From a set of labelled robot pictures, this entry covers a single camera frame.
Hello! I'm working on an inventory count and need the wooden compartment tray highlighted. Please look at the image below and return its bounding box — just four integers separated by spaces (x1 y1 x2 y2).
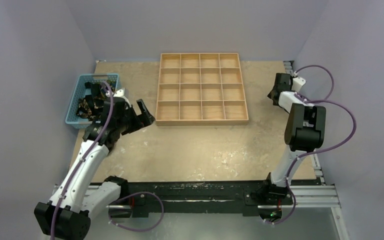
155 52 249 126

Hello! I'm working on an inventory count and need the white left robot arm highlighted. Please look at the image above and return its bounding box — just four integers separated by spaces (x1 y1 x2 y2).
34 97 155 240

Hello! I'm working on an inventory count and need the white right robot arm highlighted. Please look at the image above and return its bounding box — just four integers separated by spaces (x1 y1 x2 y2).
260 73 327 204

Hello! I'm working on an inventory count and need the black tie in basket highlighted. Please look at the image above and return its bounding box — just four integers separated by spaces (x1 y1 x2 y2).
84 82 107 100

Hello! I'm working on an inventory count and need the leopard print tie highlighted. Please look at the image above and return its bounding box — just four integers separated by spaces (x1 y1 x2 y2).
76 97 106 121

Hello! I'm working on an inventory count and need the blue plastic basket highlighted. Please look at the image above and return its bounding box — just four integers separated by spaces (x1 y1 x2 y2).
65 73 121 129

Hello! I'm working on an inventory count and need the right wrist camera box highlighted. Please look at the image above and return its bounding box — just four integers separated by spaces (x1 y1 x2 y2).
291 76 307 92

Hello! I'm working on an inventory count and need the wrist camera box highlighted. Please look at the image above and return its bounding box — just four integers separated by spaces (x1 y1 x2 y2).
291 76 307 92
113 87 131 106

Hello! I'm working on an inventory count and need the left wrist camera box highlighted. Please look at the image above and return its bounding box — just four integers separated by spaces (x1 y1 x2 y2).
113 87 131 106

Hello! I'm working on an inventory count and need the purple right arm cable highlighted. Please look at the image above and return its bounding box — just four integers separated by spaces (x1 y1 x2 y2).
286 64 358 186

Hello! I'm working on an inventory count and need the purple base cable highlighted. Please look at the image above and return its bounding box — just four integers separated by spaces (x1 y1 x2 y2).
107 192 165 233

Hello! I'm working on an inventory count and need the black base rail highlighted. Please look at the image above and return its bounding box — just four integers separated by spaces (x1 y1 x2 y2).
110 180 293 218

